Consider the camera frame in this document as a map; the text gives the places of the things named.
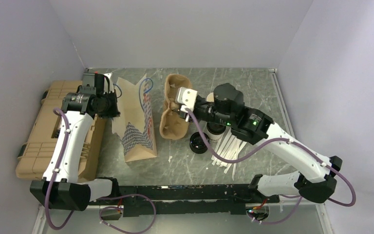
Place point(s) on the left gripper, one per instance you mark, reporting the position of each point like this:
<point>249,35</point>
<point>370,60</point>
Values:
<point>114,112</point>

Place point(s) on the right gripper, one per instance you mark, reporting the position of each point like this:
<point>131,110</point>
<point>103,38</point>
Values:
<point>195,109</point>

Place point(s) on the single white paper cup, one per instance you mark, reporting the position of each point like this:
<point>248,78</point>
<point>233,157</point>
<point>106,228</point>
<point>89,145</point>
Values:
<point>215,137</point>

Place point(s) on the cardboard cup carrier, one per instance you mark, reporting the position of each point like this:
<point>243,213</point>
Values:
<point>173,127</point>

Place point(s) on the patterned paper bag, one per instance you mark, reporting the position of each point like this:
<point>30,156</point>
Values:
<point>135,126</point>

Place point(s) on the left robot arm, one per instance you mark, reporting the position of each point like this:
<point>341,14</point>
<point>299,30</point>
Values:
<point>59,187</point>

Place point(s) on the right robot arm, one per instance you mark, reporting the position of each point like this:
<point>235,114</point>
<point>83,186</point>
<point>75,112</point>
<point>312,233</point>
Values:
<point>314,178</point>

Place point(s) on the stack of paper cups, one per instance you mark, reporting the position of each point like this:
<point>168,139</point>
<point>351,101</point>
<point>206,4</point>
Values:
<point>210,97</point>

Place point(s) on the stack of black lids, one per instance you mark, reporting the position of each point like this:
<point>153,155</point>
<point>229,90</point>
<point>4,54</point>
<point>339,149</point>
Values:
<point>197,144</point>

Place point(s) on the pile of wrapped straws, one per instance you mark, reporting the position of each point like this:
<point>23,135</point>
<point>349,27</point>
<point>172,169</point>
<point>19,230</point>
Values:
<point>228,147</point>

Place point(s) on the tan hard case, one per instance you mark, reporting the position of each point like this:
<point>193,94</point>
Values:
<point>35,155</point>

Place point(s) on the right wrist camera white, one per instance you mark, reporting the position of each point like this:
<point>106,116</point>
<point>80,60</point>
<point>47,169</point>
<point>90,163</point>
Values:
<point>186,98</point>

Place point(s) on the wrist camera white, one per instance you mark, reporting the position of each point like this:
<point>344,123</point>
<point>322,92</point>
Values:
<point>186,98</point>
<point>95,83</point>

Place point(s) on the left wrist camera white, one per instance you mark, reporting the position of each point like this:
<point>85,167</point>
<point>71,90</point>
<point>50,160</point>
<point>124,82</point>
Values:
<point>95,83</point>

